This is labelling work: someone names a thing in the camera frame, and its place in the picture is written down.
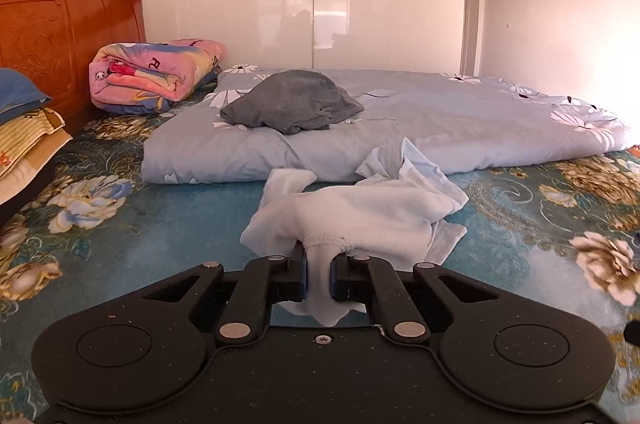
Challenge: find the light blue floral duvet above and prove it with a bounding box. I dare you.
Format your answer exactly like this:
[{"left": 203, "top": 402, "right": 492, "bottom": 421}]
[{"left": 141, "top": 65, "right": 631, "bottom": 185}]

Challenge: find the blue pillow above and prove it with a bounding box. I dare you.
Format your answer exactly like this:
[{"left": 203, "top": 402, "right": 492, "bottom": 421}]
[{"left": 0, "top": 68, "right": 52, "bottom": 124}]

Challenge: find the teal floral bed blanket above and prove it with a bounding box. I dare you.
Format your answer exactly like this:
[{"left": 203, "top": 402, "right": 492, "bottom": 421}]
[{"left": 1, "top": 118, "right": 639, "bottom": 422}]

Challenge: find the light blue t-shirt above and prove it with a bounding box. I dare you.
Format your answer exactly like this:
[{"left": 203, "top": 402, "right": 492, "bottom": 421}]
[{"left": 241, "top": 139, "right": 469, "bottom": 326}]

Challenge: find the orange wooden headboard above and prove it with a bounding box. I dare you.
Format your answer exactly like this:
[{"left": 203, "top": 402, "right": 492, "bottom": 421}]
[{"left": 1, "top": 0, "right": 145, "bottom": 134}]

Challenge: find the pink cartoon folded blanket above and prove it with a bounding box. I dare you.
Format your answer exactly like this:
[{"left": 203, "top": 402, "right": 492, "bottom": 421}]
[{"left": 89, "top": 39, "right": 227, "bottom": 114}]

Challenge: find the grey folded garment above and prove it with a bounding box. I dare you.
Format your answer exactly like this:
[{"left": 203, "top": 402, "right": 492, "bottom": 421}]
[{"left": 219, "top": 70, "right": 364, "bottom": 135}]

